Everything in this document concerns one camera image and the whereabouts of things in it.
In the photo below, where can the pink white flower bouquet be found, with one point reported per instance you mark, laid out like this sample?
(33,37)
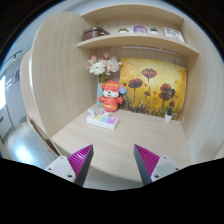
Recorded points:
(104,66)

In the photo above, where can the white pastel power strip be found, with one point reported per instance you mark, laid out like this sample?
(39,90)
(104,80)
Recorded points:
(102,121)

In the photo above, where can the small green plant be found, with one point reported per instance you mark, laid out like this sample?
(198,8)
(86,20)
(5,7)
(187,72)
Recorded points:
(154,30)
(123,30)

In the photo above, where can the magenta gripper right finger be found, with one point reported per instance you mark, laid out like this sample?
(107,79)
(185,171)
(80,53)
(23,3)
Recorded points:
(151,166)

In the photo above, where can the white framed card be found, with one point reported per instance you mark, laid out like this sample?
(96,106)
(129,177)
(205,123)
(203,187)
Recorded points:
(174,34)

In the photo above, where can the yellow poppy painting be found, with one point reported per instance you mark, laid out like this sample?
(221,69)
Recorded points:
(153,87)

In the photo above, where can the small green plant left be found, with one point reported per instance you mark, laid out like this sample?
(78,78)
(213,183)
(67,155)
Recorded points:
(123,30)

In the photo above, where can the purple round number sign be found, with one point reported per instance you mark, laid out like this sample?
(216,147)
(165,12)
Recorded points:
(140,29)

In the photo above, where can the red plush doll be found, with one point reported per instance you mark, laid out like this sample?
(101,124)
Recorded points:
(111,97)

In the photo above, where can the wooden wall shelf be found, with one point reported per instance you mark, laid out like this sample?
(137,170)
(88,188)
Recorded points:
(140,40)

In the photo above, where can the small white potted plant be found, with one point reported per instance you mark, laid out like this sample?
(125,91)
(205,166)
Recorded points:
(169,111)

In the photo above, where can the light blue vase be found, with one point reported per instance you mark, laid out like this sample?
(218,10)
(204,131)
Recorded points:
(99,95)

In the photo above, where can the small green plant right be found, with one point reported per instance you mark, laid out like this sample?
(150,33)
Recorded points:
(154,30)

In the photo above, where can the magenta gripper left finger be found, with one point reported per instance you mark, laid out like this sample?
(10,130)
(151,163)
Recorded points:
(73,168)

